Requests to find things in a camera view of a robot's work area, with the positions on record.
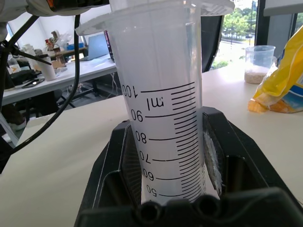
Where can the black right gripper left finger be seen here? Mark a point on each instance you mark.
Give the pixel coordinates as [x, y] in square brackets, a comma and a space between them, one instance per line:
[111, 165]

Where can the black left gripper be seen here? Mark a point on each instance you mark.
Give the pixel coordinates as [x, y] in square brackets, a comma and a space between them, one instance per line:
[71, 4]

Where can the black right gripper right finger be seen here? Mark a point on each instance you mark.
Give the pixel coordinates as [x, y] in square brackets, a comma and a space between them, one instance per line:
[239, 146]

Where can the clear plastic measuring cylinder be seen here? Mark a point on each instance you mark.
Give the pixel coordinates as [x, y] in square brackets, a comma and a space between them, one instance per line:
[161, 71]

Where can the white cylindrical cup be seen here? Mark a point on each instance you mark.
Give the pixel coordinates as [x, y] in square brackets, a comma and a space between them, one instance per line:
[49, 69]

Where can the clear measuring cup with grains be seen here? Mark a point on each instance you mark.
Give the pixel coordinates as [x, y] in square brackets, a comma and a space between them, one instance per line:
[258, 63]

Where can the open grey laptop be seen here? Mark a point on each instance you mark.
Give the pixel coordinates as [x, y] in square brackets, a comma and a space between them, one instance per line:
[97, 46]

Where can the white background desk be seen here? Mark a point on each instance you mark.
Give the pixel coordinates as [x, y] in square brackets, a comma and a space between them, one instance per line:
[94, 68]

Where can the yellow snack bag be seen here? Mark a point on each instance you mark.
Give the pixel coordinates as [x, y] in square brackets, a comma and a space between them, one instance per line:
[287, 78]

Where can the clear plastic bottle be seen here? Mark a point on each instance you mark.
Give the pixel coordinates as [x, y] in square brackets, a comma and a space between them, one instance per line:
[12, 65]

